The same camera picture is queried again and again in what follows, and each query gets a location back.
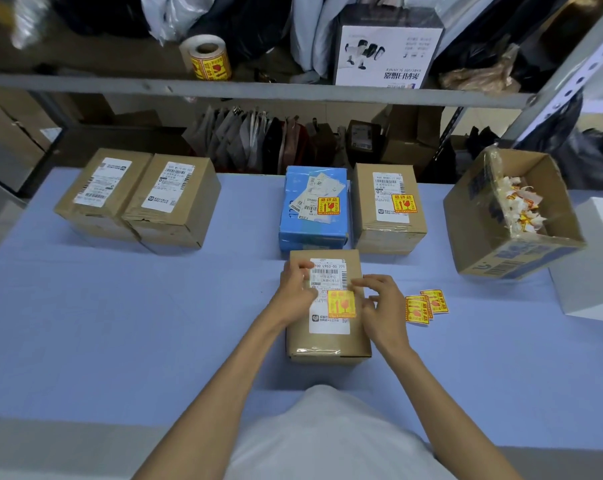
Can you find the person's left hand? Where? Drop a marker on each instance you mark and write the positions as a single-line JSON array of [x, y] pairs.
[[290, 297]]

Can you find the person's right hand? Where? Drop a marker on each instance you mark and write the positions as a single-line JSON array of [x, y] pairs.
[[386, 317]]

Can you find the person's right thumb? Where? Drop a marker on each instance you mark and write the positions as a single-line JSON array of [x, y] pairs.
[[364, 307]]

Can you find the person's left thumb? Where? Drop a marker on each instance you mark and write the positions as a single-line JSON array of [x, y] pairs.
[[311, 292]]

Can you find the yellow red fragile sticker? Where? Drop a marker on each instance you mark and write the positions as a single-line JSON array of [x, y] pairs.
[[437, 300], [431, 307], [416, 312], [340, 303]]

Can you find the small labelled cardboard parcel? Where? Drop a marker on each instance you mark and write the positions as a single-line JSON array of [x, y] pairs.
[[326, 339]]

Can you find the person's left forearm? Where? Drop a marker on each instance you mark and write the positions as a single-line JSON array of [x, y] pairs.
[[221, 394]]

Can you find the person's right forearm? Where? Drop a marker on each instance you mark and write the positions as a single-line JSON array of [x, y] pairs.
[[446, 414]]

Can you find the blue parcel box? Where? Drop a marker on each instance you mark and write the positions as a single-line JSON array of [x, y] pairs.
[[311, 229]]

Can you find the cardboard parcel with yellow sticker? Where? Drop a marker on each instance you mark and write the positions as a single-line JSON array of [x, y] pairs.
[[389, 229]]

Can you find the person's white shirt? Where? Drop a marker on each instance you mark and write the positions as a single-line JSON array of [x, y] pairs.
[[326, 439]]

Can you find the open cardboard box blue print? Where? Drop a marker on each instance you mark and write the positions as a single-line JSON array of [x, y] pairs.
[[486, 229]]

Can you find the row of packed garments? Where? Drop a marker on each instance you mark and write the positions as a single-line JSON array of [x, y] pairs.
[[261, 139]]

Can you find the cardboard parcel with white label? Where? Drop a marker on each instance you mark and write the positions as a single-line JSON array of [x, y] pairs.
[[106, 192], [174, 204]]

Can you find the dark small carton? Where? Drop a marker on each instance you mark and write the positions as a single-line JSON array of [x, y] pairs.
[[364, 136]]

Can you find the brown cardboard carton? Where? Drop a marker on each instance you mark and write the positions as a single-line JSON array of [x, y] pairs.
[[411, 139]]

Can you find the pile of sticker backing scraps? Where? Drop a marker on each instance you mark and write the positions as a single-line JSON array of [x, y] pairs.
[[519, 207]]

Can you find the grey metal shelf rack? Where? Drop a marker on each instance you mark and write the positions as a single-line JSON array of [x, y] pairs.
[[281, 89]]

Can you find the light blue table cover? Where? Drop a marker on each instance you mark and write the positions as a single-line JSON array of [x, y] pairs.
[[106, 319]]

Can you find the white black product box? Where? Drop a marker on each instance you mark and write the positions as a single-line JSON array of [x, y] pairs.
[[386, 49]]

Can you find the roll of yellow stickers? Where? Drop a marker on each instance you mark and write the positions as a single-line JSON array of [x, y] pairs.
[[206, 57]]

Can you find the white plastic mailer bags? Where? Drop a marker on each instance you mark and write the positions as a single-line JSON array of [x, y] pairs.
[[311, 34]]

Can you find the crumpled brown bag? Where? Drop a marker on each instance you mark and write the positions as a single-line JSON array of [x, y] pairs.
[[479, 74]]

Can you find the shiny black plastic bag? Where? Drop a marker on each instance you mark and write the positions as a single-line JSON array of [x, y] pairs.
[[576, 149]]

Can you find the white plastic bag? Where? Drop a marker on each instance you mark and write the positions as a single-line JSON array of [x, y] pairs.
[[174, 14]]

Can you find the large black plastic bag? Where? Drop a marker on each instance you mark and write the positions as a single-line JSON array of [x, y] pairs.
[[501, 24]]

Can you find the large stacked cardboard cartons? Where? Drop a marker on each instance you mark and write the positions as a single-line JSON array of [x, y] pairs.
[[11, 139]]

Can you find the clear plastic bag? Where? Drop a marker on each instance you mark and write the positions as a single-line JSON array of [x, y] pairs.
[[31, 19]]

